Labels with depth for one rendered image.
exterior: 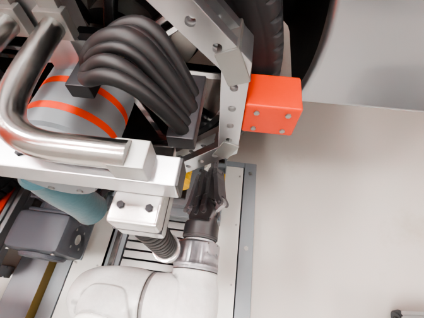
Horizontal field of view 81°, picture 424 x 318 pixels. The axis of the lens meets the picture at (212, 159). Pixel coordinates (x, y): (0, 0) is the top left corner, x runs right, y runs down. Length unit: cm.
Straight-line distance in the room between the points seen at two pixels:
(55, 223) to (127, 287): 47
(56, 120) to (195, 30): 22
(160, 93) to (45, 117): 20
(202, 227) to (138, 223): 29
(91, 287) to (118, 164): 38
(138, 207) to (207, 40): 21
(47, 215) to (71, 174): 71
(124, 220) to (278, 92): 30
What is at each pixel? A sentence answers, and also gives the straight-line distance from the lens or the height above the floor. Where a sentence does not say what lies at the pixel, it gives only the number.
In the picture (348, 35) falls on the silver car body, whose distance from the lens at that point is 53.
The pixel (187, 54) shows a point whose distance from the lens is 68.
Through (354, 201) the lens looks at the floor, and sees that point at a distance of 144.
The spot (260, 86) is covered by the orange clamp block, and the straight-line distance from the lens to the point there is 43.
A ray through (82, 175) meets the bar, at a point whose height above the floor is 98.
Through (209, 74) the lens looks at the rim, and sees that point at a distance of 51.
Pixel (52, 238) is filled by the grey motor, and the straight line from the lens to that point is 93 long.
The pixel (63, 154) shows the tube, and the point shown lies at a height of 101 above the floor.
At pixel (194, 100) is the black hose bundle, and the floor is 99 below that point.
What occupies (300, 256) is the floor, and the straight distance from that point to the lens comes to 125.
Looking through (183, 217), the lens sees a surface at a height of 16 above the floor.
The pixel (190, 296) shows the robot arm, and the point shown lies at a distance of 49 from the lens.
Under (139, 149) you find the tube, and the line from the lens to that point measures 21.
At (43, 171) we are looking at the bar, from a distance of 27.
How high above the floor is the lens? 118
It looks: 60 degrees down
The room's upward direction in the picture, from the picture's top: straight up
